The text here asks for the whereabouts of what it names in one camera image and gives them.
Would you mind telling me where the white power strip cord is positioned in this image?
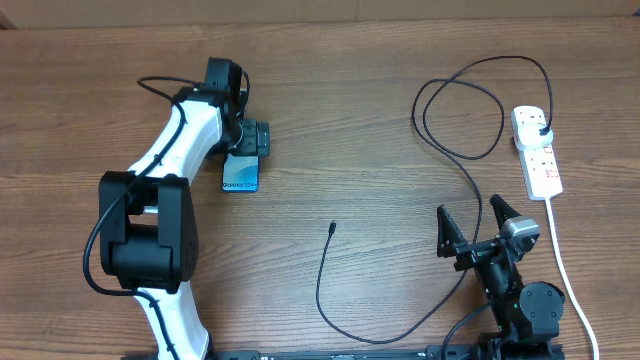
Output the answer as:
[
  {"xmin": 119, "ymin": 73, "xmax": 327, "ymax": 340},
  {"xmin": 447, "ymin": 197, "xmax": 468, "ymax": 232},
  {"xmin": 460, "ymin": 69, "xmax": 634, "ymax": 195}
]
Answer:
[{"xmin": 543, "ymin": 196, "xmax": 601, "ymax": 360}]

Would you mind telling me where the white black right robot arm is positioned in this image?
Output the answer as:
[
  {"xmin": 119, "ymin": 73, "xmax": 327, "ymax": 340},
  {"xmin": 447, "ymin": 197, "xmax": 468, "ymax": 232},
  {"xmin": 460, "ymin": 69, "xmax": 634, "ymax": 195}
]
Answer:
[{"xmin": 426, "ymin": 194, "xmax": 565, "ymax": 359}]

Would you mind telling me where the blue Galaxy smartphone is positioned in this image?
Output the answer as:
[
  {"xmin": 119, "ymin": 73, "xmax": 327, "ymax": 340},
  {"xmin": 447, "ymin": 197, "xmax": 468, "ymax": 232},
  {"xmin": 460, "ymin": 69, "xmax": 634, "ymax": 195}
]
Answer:
[{"xmin": 222, "ymin": 154, "xmax": 260, "ymax": 193}]

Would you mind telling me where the white power strip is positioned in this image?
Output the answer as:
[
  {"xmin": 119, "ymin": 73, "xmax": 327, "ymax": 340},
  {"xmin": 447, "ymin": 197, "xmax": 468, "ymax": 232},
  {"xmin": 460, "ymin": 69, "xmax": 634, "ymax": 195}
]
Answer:
[{"xmin": 510, "ymin": 105, "xmax": 563, "ymax": 201}]

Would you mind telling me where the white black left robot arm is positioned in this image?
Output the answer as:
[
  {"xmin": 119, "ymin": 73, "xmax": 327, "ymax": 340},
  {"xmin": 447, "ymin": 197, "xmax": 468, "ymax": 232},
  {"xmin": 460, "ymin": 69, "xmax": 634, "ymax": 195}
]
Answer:
[{"xmin": 82, "ymin": 57, "xmax": 270, "ymax": 359}]

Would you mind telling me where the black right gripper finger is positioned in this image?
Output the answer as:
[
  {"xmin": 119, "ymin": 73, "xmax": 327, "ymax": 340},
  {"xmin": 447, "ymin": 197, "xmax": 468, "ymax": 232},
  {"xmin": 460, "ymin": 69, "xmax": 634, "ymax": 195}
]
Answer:
[
  {"xmin": 437, "ymin": 205, "xmax": 468, "ymax": 258},
  {"xmin": 489, "ymin": 194, "xmax": 521, "ymax": 235}
]

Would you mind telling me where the white charger plug adapter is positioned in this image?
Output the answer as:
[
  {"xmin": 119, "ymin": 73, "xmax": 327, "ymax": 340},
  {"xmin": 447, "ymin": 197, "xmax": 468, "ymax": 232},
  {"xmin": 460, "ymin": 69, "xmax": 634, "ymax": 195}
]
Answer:
[{"xmin": 514, "ymin": 122, "xmax": 554, "ymax": 151}]

